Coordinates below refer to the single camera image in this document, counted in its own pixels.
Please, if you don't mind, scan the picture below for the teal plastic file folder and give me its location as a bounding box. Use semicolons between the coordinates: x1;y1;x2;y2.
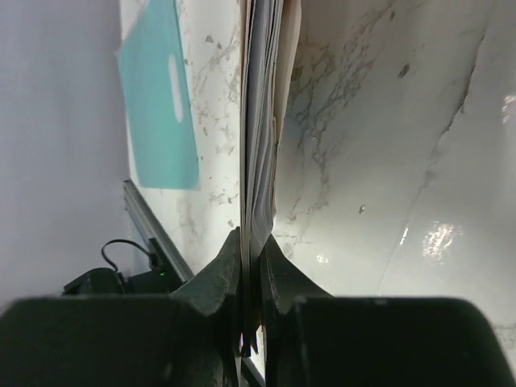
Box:
119;1;199;189

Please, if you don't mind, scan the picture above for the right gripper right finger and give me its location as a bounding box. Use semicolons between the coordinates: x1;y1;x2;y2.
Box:
260;239;515;386

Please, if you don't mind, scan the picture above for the Why Do Dogs Bark book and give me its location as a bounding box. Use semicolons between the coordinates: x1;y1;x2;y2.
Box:
239;1;302;358

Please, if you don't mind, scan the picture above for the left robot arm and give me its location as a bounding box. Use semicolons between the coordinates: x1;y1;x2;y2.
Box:
61;238;185;296

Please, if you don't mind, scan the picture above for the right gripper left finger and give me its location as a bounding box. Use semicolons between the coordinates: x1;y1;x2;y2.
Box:
1;230;241;386

